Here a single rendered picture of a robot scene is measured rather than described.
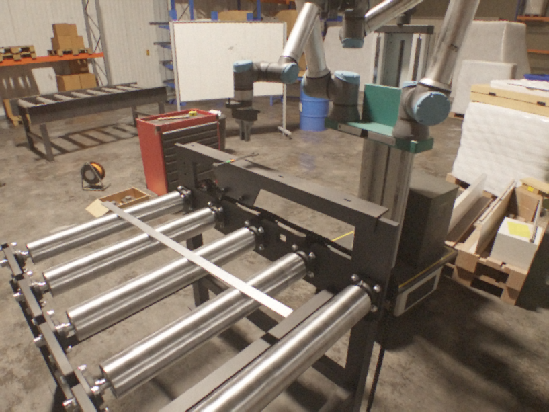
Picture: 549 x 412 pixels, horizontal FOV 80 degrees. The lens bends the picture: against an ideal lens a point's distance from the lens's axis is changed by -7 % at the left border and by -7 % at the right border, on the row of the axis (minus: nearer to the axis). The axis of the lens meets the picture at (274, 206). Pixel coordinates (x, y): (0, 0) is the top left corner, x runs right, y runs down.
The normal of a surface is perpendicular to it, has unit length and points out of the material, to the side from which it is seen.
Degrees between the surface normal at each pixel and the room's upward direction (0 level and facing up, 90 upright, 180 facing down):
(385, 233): 90
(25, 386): 0
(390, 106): 90
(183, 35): 90
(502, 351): 0
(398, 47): 90
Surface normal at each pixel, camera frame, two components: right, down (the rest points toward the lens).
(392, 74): -0.81, 0.26
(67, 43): 0.70, 0.31
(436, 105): -0.09, 0.51
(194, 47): 0.36, 0.41
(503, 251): -0.66, 0.33
